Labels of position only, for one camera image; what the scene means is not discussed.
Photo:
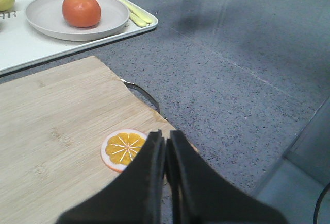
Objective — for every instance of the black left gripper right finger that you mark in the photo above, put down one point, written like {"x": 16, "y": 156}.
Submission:
{"x": 201, "y": 195}

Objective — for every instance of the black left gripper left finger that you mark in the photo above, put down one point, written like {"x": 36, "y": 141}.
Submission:
{"x": 134, "y": 196}

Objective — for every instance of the orange mandarin fruit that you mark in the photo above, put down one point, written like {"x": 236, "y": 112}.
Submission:
{"x": 81, "y": 13}

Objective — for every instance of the beige round plate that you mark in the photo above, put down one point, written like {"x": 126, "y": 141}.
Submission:
{"x": 46, "y": 17}

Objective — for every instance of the white rectangular tray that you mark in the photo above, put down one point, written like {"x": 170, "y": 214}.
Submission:
{"x": 23, "y": 46}

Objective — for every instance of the orange slice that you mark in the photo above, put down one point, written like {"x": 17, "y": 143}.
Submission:
{"x": 120, "y": 148}

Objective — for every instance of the wooden cutting board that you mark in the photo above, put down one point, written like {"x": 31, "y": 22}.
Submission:
{"x": 53, "y": 124}

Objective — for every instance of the yellow plastic fork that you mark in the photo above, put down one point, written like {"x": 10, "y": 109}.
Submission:
{"x": 138, "y": 12}

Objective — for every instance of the yellow plastic utensil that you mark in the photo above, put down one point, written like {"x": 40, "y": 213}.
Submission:
{"x": 137, "y": 20}

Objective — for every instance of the metal cutting board handle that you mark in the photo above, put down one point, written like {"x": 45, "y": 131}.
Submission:
{"x": 144, "y": 93}

